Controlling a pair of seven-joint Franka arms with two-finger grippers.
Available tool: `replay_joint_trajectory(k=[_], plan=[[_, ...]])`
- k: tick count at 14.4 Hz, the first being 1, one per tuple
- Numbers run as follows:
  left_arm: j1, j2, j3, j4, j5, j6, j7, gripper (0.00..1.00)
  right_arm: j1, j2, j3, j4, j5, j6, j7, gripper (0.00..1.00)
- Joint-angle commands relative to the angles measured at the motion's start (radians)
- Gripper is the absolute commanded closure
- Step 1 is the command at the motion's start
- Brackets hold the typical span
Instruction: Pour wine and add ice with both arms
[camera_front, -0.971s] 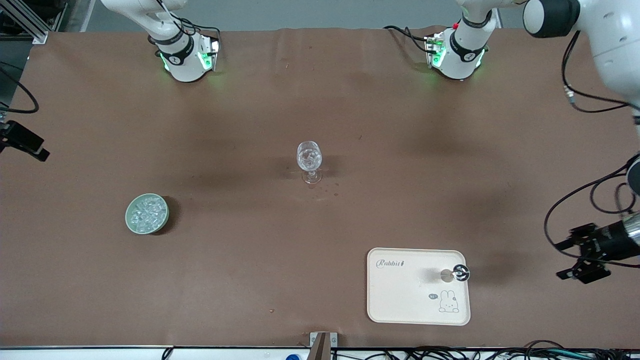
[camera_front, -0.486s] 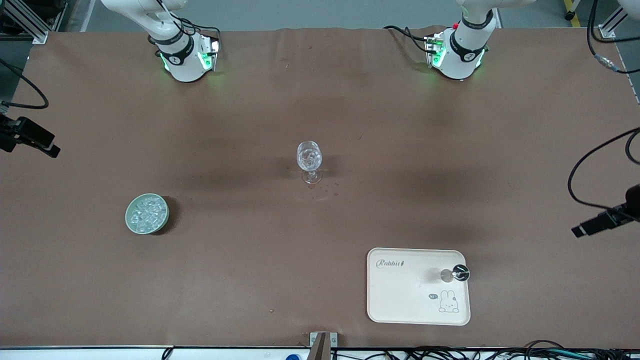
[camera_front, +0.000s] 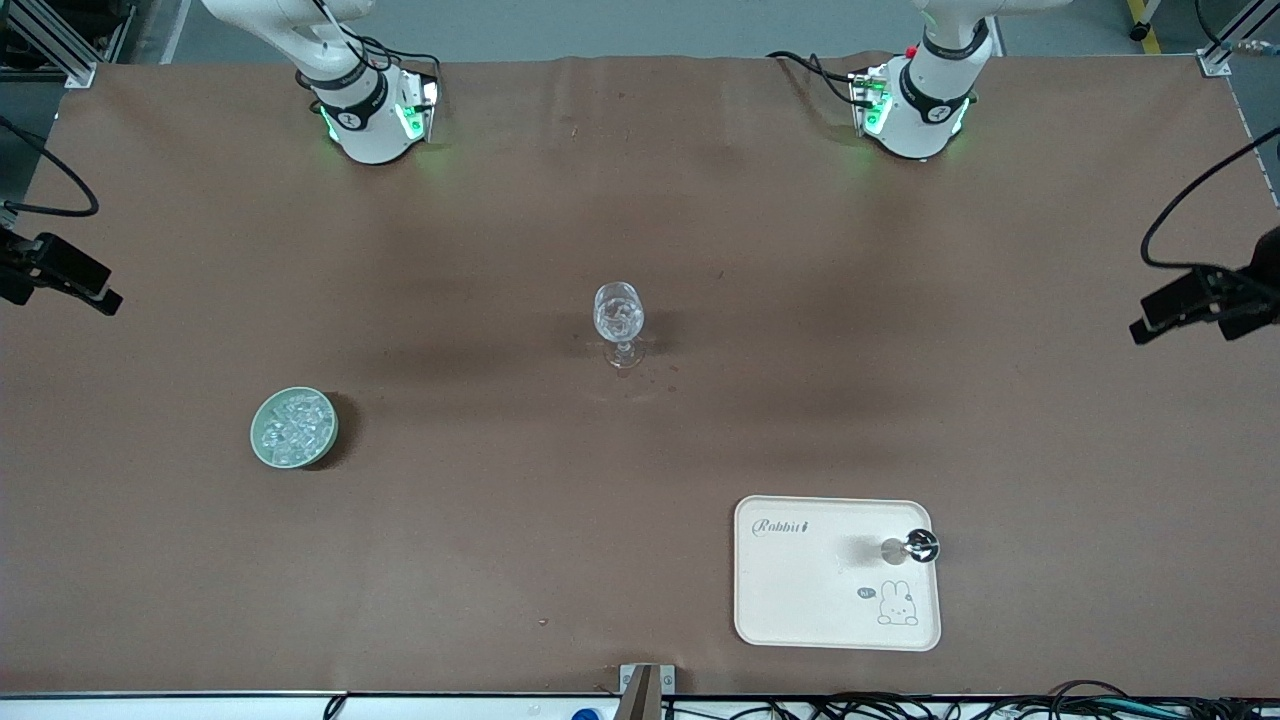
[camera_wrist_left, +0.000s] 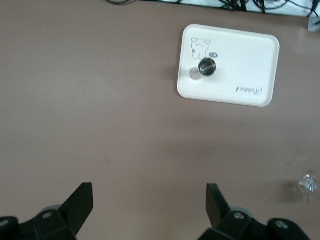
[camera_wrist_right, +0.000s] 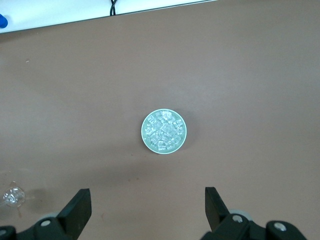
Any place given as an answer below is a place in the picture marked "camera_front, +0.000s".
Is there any clear ice cubes pile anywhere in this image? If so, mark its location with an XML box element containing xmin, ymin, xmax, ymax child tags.
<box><xmin>260</xmin><ymin>393</ymin><xmax>336</xmax><ymax>463</ymax></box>

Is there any steel double jigger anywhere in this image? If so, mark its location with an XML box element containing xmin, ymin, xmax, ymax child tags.
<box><xmin>879</xmin><ymin>529</ymin><xmax>942</xmax><ymax>567</ymax></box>

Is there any clear wine glass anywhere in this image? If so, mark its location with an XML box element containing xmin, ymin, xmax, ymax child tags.
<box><xmin>593</xmin><ymin>282</ymin><xmax>646</xmax><ymax>369</ymax></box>

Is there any green ceramic bowl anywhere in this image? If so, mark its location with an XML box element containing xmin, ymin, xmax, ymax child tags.
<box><xmin>250</xmin><ymin>387</ymin><xmax>339</xmax><ymax>470</ymax></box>

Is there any brown table cover sheet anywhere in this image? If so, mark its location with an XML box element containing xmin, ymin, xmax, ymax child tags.
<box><xmin>0</xmin><ymin>52</ymin><xmax>1280</xmax><ymax>699</ymax></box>

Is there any cream rabbit print tray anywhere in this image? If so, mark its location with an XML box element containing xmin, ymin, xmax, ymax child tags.
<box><xmin>733</xmin><ymin>495</ymin><xmax>942</xmax><ymax>653</ymax></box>

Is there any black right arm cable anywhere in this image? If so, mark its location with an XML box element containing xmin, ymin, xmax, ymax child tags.
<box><xmin>0</xmin><ymin>115</ymin><xmax>100</xmax><ymax>219</ymax></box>

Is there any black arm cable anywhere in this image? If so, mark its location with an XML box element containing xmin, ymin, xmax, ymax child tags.
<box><xmin>1141</xmin><ymin>125</ymin><xmax>1280</xmax><ymax>272</ymax></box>
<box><xmin>0</xmin><ymin>115</ymin><xmax>100</xmax><ymax>219</ymax></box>

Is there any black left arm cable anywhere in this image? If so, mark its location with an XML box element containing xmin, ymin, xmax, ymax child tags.
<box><xmin>1141</xmin><ymin>125</ymin><xmax>1280</xmax><ymax>272</ymax></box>

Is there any aluminium frame post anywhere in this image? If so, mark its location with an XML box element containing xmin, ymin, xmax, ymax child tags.
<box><xmin>1195</xmin><ymin>0</ymin><xmax>1280</xmax><ymax>77</ymax></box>
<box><xmin>0</xmin><ymin>0</ymin><xmax>136</xmax><ymax>89</ymax></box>

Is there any black right base cable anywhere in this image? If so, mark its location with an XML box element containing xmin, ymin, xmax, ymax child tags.
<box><xmin>355</xmin><ymin>40</ymin><xmax>443</xmax><ymax>93</ymax></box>

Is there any black base cable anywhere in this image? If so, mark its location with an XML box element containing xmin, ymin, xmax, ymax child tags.
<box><xmin>766</xmin><ymin>50</ymin><xmax>863</xmax><ymax>109</ymax></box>
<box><xmin>355</xmin><ymin>40</ymin><xmax>443</xmax><ymax>93</ymax></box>

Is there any black left base cable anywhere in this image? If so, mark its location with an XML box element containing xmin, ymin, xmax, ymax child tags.
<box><xmin>766</xmin><ymin>50</ymin><xmax>863</xmax><ymax>109</ymax></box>

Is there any black cable tangle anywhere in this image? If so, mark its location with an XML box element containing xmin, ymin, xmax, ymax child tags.
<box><xmin>665</xmin><ymin>680</ymin><xmax>1280</xmax><ymax>720</ymax></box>

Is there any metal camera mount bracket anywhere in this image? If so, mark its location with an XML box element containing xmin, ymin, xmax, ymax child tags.
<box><xmin>618</xmin><ymin>663</ymin><xmax>677</xmax><ymax>720</ymax></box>

